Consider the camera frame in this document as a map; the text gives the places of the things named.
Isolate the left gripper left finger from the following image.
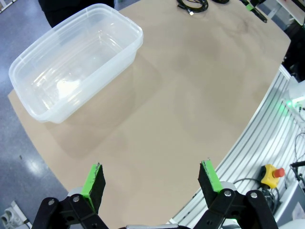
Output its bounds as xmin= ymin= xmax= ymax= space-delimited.
xmin=31 ymin=162 xmax=108 ymax=229

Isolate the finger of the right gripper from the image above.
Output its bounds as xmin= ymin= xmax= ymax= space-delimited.
xmin=246 ymin=2 xmax=267 ymax=24

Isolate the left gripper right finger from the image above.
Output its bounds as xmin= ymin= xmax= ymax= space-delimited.
xmin=194 ymin=159 xmax=278 ymax=229

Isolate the thin braided USB extension cable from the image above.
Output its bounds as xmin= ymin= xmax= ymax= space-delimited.
xmin=176 ymin=0 xmax=209 ymax=16

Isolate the yellow emergency stop button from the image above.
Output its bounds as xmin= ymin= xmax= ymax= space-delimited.
xmin=260 ymin=164 xmax=285 ymax=189

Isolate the white equipment box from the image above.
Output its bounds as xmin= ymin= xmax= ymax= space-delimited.
xmin=274 ymin=183 xmax=305 ymax=221

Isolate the white power strip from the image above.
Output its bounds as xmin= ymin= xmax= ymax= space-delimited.
xmin=0 ymin=200 xmax=33 ymax=229

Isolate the clear plastic storage container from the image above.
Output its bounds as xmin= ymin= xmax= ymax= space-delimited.
xmin=8 ymin=3 xmax=144 ymax=124

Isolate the person in black t-shirt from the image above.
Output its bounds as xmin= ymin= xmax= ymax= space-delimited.
xmin=38 ymin=0 xmax=120 ymax=29

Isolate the aluminium profile table frame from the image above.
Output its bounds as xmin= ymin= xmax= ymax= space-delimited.
xmin=170 ymin=63 xmax=305 ymax=229

